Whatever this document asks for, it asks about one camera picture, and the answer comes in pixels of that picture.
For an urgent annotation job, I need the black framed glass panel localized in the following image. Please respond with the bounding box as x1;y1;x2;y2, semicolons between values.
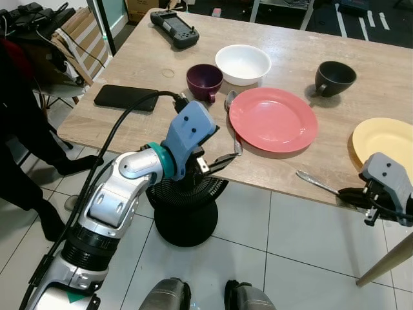
87;0;130;56

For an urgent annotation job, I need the silver metal spoon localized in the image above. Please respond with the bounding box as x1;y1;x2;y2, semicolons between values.
296;170;346;196
224;90;243;156

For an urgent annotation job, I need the robot leg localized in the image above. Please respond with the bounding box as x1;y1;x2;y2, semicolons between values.
139;278;192;310
224;280;278;310

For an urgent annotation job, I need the black equipment pile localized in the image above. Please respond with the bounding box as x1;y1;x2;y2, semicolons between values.
0;2;75;46

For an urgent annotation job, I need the brown cardboard box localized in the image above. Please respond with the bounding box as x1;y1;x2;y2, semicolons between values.
125;0;159;23

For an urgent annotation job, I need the folded brown cardboard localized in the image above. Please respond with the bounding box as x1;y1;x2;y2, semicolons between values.
52;6;110;85

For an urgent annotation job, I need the person in black trousers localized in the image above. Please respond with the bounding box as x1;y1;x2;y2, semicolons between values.
0;39;104;243

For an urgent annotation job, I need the black handheld controller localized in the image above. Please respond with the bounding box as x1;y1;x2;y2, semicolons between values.
150;10;200;50

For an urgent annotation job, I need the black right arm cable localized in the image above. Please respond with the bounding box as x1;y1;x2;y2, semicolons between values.
365;203;413;224

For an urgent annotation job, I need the yellow plate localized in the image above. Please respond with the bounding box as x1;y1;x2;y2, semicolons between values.
352;118;413;183

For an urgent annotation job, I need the wooden table leg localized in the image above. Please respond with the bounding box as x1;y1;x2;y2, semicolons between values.
356;232;413;288

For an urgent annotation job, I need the robot right leg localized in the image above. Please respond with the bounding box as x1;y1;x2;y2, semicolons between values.
224;280;278;310

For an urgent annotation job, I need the dark blue box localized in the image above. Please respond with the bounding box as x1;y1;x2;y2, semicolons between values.
339;0;370;15

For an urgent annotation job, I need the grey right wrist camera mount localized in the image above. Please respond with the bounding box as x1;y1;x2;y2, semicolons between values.
359;152;413;206

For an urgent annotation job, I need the pink plate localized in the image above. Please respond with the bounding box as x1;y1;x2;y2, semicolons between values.
228;87;319;154

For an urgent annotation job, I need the white metal table frame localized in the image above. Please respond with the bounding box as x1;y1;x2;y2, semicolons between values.
250;0;318;30

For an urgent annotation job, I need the purple cup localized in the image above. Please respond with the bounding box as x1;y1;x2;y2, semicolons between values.
186;63;224;104

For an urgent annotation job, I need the black smartphone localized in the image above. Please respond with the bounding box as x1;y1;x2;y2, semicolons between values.
94;84;160;112

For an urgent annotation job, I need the white bowl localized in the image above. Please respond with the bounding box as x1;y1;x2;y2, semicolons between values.
215;44;272;87

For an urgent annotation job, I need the dark green cup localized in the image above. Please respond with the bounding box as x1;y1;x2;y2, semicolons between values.
314;61;358;98

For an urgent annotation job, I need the robot left leg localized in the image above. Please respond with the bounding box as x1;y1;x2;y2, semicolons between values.
139;278;192;310

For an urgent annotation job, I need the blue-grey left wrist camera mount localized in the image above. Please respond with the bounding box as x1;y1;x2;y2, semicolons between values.
161;101;218;180

